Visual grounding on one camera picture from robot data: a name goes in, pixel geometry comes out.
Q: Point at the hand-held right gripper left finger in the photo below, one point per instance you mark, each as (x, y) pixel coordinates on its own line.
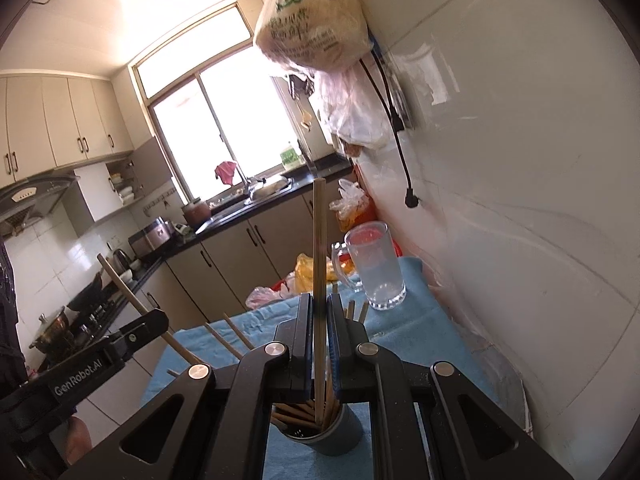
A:
(310, 345)

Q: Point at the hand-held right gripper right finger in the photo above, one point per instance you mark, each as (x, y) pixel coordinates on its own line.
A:
(332, 345)

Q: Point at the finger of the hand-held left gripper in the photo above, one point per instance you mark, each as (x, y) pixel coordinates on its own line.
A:
(145, 327)

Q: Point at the dark grey chopstick holder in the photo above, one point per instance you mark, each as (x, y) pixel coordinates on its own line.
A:
(345, 435)

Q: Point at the person's left hand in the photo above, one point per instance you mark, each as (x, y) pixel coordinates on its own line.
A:
(80, 440)

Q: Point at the white bowl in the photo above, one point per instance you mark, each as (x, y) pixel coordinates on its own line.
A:
(125, 275)

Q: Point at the steel pot with lid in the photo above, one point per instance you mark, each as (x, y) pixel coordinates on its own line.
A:
(50, 332)

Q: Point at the gas stove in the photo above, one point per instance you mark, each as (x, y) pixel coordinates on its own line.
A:
(85, 325)

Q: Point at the black wok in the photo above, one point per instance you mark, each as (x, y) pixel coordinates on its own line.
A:
(92, 292)

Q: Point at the pink plastic bag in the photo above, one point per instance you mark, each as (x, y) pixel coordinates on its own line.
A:
(267, 294)

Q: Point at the electric kettle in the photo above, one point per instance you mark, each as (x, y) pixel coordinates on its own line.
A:
(121, 259)

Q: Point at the yellow plastic bag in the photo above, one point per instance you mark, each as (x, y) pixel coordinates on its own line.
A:
(305, 272)

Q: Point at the blue towel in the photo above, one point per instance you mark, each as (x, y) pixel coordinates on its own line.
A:
(405, 345)

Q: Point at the clear glass mug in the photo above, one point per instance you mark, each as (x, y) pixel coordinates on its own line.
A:
(375, 270)

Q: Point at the silver rice cooker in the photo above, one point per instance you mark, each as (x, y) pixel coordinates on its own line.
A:
(152, 236)

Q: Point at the dark patterned clothing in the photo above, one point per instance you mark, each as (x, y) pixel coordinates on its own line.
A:
(7, 310)

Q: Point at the bundle of wooden chopsticks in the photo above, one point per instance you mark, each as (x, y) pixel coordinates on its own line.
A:
(250, 255)

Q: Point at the red plastic basin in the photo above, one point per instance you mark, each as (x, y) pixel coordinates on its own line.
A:
(395, 249)

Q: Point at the brown clay pot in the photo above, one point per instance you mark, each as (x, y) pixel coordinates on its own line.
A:
(196, 212)

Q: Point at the black kitchen countertop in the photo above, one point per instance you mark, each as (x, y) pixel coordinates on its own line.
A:
(230, 220)

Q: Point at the upper cabinet with dish shelf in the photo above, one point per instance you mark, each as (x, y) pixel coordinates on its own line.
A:
(135, 170)

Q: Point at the steel sink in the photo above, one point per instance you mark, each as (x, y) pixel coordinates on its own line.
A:
(270, 190)

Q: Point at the range hood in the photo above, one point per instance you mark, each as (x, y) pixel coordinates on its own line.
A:
(30, 197)

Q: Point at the red cloth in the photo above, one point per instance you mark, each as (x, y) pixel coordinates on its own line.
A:
(226, 172)

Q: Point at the metal faucet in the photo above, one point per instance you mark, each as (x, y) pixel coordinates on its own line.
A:
(247, 180)

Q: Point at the green bottle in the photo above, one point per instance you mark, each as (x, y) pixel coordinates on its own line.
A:
(290, 156)

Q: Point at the beige upper cabinets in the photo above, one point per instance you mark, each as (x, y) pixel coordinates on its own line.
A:
(60, 125)

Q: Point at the kitchen window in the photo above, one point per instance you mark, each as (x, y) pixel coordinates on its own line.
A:
(215, 110)

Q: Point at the bunch of clear plastic bags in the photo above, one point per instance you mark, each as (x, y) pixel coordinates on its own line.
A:
(355, 110)

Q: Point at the plastic bag with green print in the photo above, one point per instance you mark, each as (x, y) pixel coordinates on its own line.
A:
(310, 25)

